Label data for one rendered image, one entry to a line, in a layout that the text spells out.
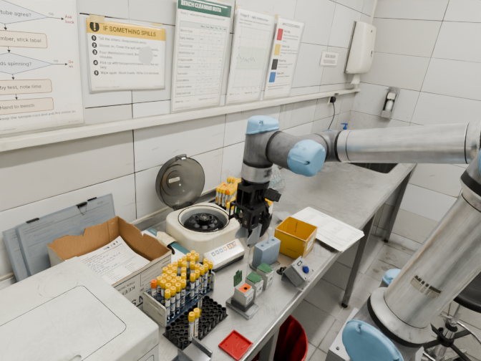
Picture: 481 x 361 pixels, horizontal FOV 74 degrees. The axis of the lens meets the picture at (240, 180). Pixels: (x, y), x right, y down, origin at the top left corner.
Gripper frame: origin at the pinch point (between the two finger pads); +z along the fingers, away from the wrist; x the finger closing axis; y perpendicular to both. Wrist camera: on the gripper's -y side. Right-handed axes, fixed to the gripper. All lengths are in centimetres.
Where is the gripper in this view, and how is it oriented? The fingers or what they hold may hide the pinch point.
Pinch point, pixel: (250, 241)
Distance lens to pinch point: 91.1
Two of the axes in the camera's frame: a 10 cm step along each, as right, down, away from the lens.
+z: -1.0, 9.1, 4.0
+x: 7.9, 3.2, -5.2
